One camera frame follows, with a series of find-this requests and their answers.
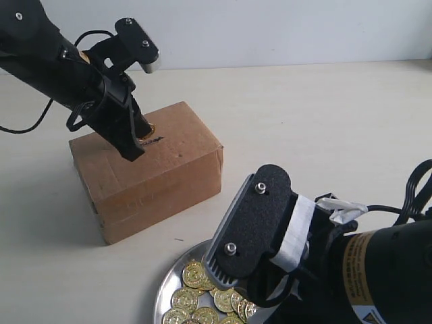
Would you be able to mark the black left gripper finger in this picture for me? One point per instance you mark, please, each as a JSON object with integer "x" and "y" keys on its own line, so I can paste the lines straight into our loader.
{"x": 127, "y": 145}
{"x": 141, "y": 125}

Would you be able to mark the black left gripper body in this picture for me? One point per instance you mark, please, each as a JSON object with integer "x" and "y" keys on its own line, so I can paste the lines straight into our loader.
{"x": 104, "y": 102}

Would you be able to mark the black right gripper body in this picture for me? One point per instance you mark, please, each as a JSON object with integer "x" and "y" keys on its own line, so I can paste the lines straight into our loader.
{"x": 302, "y": 282}

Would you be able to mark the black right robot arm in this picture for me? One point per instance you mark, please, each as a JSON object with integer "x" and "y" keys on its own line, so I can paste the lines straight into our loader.
{"x": 387, "y": 272}

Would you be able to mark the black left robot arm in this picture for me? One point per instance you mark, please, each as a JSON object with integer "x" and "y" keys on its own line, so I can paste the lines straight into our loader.
{"x": 34, "y": 50}

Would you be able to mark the brown cardboard slotted box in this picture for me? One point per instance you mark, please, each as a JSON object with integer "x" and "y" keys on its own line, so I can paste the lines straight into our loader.
{"x": 181, "y": 167}

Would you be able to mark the round steel plate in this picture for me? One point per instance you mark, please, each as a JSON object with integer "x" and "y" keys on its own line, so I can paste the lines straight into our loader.
{"x": 173, "y": 280}

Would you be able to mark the gold coin bottom edge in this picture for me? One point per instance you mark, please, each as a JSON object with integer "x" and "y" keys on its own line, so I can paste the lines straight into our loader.
{"x": 175, "y": 315}

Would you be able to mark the left wrist camera black grey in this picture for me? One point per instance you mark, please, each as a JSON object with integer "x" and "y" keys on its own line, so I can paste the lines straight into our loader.
{"x": 130, "y": 45}

